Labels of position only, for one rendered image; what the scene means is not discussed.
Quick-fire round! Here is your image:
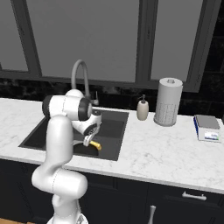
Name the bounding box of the white paper towel roll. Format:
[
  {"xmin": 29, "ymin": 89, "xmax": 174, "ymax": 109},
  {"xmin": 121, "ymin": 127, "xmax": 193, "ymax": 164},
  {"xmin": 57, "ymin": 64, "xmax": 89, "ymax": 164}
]
[{"xmin": 153, "ymin": 76, "xmax": 184, "ymax": 128}]

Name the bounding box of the dark drawer front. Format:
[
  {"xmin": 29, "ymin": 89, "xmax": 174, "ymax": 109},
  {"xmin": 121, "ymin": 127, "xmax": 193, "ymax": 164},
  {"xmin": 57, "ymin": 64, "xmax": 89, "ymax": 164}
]
[{"xmin": 144, "ymin": 182, "xmax": 224, "ymax": 212}]

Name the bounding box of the beige soap dispenser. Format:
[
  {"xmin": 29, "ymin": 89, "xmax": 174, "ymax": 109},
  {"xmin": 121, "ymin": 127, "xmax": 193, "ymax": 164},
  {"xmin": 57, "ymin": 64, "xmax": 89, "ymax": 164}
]
[{"xmin": 136, "ymin": 94, "xmax": 150, "ymax": 122}]

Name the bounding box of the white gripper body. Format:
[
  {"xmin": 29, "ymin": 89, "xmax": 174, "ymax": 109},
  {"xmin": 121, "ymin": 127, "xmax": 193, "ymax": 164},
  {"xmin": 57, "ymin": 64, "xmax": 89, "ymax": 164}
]
[{"xmin": 82, "ymin": 131, "xmax": 99, "ymax": 147}]

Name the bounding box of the silver drawer handle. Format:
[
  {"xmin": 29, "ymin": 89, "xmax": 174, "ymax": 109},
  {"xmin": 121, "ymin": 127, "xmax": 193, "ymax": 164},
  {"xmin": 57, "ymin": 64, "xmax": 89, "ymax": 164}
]
[{"xmin": 181, "ymin": 191, "xmax": 207, "ymax": 202}]

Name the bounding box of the grey gooseneck tap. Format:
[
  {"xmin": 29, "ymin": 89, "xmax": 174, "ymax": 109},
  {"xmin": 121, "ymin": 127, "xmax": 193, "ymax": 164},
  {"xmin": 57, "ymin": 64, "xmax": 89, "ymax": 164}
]
[{"xmin": 71, "ymin": 59, "xmax": 101, "ymax": 107}]

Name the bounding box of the dark sink basin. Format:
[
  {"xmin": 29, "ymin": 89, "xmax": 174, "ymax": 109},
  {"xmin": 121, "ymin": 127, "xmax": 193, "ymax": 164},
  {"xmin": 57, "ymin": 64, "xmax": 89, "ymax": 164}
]
[{"xmin": 18, "ymin": 107, "xmax": 130, "ymax": 162}]

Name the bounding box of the dark cupboard door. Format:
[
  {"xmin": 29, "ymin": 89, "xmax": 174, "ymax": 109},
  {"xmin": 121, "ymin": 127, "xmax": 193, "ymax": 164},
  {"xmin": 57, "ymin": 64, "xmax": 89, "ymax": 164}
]
[
  {"xmin": 79, "ymin": 172, "xmax": 149, "ymax": 224},
  {"xmin": 145, "ymin": 200, "xmax": 224, "ymax": 224}
]

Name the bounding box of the white kitchen scale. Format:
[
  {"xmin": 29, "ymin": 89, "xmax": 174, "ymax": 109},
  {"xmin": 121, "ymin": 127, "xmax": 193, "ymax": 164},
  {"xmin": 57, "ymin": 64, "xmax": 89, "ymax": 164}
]
[{"xmin": 192, "ymin": 114, "xmax": 222, "ymax": 144}]

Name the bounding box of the silver cupboard door handle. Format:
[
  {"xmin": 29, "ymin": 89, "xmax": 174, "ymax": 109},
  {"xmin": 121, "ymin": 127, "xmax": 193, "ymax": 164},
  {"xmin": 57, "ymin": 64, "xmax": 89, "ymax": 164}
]
[{"xmin": 148, "ymin": 205, "xmax": 158, "ymax": 224}]

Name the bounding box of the dark grey window frame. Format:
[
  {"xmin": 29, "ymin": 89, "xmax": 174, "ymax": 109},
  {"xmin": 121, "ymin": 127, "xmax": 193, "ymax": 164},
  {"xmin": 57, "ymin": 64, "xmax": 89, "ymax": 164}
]
[{"xmin": 0, "ymin": 0, "xmax": 223, "ymax": 93}]

